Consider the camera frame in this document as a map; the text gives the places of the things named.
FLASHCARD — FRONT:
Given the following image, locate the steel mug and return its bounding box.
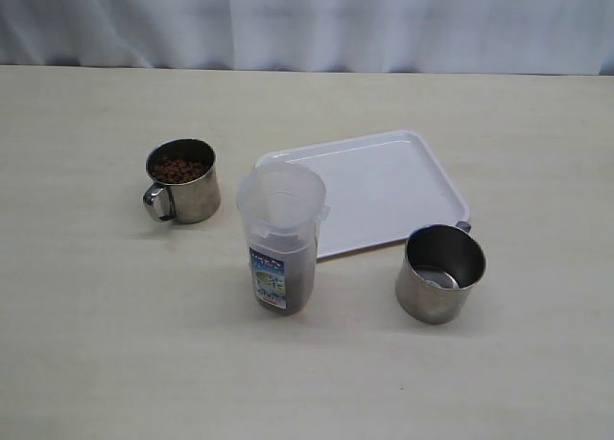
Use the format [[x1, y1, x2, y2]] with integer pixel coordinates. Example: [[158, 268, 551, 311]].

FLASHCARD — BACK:
[[142, 138, 221, 224], [395, 220, 486, 325]]

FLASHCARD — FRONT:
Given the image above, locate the clear plastic container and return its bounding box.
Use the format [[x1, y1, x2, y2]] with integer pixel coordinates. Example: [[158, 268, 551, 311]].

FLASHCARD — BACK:
[[236, 161, 329, 315]]

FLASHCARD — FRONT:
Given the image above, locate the white plastic tray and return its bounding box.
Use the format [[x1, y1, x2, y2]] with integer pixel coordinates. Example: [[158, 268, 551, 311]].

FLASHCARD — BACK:
[[257, 130, 470, 260]]

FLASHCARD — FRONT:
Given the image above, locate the white curtain backdrop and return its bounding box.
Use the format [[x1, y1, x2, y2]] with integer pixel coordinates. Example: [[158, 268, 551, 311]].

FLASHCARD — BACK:
[[1, 0, 613, 75]]

